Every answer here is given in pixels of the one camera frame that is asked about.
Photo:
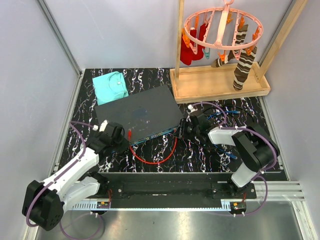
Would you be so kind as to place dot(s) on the brown striped sock long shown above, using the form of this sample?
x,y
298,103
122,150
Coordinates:
x,y
243,68

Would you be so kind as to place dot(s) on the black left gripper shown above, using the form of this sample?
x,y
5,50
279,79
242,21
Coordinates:
x,y
125,144

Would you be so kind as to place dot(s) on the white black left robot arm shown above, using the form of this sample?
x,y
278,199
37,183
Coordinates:
x,y
62,180

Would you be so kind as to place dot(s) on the folded teal cloth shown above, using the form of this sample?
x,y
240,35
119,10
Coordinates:
x,y
109,87

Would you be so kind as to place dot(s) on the red sock right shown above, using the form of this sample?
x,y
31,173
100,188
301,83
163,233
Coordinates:
x,y
200,54

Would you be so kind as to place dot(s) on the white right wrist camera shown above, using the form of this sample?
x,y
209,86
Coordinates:
x,y
191,109

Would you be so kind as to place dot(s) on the dark grey network switch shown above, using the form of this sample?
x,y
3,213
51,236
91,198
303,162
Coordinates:
x,y
147,114

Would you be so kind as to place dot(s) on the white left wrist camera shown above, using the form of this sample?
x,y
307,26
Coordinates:
x,y
101,127

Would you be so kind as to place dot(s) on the pink round clip hanger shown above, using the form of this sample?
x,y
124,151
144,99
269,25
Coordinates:
x,y
228,15

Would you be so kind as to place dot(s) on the red sock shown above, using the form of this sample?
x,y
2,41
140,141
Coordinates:
x,y
200,54
186,53

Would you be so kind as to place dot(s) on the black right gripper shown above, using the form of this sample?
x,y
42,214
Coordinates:
x,y
184,123

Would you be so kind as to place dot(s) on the wooden rack with tray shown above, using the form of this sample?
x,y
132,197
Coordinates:
x,y
206,83

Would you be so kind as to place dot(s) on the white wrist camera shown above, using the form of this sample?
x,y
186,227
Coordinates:
x,y
101,127
191,109

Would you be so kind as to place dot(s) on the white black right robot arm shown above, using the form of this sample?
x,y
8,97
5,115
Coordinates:
x,y
258,152

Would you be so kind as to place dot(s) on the red sock left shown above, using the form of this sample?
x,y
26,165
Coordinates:
x,y
186,53

